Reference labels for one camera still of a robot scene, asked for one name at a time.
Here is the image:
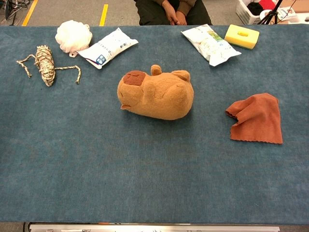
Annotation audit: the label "brown capybara plush toy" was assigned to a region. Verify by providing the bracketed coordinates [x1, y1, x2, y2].
[117, 64, 195, 121]

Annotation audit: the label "blue table cloth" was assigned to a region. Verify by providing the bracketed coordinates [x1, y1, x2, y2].
[0, 23, 309, 224]

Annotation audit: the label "white blue-label snack bag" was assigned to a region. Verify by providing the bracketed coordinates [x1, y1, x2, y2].
[75, 27, 139, 70]

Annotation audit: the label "white green-print snack bag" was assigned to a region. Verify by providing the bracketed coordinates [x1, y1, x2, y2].
[181, 24, 242, 67]

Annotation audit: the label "seated person in dark clothes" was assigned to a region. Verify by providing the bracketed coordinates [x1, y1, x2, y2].
[133, 0, 213, 26]

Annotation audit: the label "brown microfiber cloth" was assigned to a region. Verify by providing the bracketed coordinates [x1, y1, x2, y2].
[225, 92, 283, 145]

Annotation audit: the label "white mesh bath puff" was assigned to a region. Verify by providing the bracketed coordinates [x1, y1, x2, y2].
[55, 20, 93, 54]

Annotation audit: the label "yellow sponge with hole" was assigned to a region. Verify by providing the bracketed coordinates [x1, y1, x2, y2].
[224, 24, 260, 50]

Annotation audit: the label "white laundry basket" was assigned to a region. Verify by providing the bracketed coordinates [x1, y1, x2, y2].
[235, 0, 271, 25]

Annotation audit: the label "black tripod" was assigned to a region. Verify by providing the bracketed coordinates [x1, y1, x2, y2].
[258, 0, 284, 25]

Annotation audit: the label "white printed paper sheet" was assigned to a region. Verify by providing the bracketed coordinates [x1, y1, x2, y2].
[276, 6, 298, 21]

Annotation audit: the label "aluminium frame rail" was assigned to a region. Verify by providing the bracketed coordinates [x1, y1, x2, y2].
[28, 223, 281, 232]

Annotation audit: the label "braided beige rope bundle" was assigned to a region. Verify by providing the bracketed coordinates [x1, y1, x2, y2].
[16, 45, 82, 87]

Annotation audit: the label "black cables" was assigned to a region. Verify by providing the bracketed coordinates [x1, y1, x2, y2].
[0, 0, 31, 26]

